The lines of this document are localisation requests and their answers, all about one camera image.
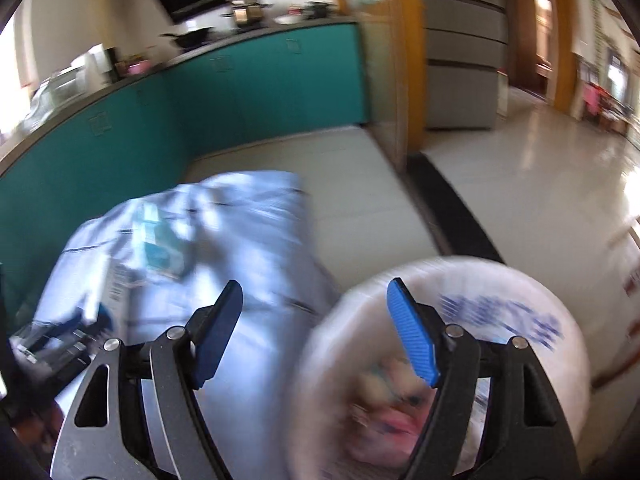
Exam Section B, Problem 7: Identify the wooden door frame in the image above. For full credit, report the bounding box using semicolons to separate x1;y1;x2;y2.
510;0;579;113
334;0;427;163

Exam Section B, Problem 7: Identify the white and blue carton box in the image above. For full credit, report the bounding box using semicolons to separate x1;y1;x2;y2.
97;255;148;323

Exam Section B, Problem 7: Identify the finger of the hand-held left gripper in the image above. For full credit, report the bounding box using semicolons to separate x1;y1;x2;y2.
11;305;117;397

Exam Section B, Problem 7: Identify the grey refrigerator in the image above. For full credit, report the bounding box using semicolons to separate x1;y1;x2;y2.
419;0;507;132

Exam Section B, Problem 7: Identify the teal clear plastic bag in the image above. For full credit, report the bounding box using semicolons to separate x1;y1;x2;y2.
140;204;197;278

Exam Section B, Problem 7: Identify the teal kitchen counter cabinet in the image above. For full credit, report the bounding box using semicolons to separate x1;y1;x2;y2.
0;16;373;266

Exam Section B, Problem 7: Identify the dish rack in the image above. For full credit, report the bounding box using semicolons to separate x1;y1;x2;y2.
29;64;93;122

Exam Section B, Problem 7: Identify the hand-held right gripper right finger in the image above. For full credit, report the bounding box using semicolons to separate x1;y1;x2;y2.
387;277;582;480

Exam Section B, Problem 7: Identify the light blue tablecloth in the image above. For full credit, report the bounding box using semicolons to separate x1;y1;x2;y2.
31;170;346;480

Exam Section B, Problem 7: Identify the black wok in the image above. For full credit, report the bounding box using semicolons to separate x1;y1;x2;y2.
159;26;215;52

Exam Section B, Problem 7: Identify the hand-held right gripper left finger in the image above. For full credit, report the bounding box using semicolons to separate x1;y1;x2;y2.
50;280;245;480

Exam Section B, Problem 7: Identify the white plastic bag blue print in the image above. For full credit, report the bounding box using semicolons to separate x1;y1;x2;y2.
294;255;594;480

